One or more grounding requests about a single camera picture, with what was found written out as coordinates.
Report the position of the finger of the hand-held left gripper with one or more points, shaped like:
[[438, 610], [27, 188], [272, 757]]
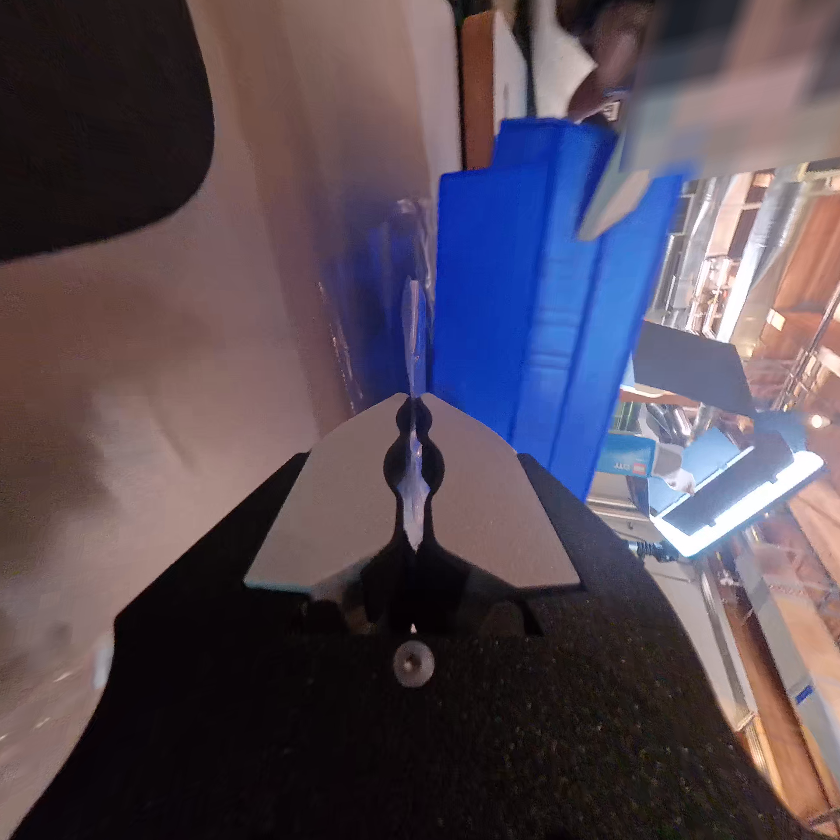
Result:
[[610, 203]]

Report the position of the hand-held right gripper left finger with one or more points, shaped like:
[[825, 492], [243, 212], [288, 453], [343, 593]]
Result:
[[328, 512]]

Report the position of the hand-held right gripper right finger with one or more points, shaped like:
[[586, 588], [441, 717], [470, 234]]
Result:
[[499, 512]]

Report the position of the clear plastic bag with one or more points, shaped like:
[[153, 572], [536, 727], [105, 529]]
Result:
[[414, 518]]

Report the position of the blue plastic bin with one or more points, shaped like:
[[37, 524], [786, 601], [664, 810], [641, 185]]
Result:
[[525, 295]]

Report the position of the blue cardboard toy box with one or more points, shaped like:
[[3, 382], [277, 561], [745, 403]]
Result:
[[627, 454]]

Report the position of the black ceiling panel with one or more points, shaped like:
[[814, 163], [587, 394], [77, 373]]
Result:
[[695, 367]]

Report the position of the rectangular ceiling light panel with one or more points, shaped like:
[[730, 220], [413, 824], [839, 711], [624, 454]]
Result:
[[699, 535]]

